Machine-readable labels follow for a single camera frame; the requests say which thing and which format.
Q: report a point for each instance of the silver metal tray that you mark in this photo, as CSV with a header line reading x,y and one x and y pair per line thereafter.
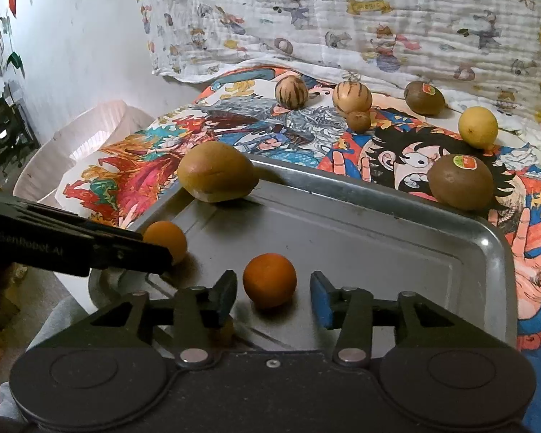
x,y
342,243

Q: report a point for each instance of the large brown oval fruit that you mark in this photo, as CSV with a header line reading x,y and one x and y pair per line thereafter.
x,y
216,171

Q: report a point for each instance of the black chair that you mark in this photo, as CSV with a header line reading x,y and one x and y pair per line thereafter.
x,y
9,131

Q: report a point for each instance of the green wall sticker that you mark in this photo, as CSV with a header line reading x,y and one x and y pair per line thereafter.
x,y
14,61

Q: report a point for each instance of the colourful cartoon printed sheet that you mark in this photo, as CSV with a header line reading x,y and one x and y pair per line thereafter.
x,y
275,131

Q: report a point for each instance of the yellow lemon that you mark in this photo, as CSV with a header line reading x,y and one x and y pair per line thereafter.
x,y
478,127

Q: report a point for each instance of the small orange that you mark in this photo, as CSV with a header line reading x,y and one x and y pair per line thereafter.
x,y
173,239
269,279

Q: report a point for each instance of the small brown round fruit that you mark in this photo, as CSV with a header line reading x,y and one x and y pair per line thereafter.
x,y
358,121

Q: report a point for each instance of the striped pepino melon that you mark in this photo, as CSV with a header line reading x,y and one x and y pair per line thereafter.
x,y
351,97
290,92

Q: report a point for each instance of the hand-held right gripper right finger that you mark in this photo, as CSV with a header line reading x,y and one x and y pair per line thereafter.
x,y
322,302

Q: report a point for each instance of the white laundry basket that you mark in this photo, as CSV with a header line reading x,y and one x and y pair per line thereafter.
x,y
72,153

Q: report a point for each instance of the brown kiwi with red sticker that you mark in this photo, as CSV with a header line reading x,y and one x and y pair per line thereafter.
x,y
423,98
460,185

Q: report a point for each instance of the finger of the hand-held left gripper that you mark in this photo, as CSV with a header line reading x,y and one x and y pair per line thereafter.
x,y
130,252

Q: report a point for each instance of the white printed blanket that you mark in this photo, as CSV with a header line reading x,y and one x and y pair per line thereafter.
x,y
342,22

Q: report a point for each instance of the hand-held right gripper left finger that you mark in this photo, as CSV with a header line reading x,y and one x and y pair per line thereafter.
x,y
225,300

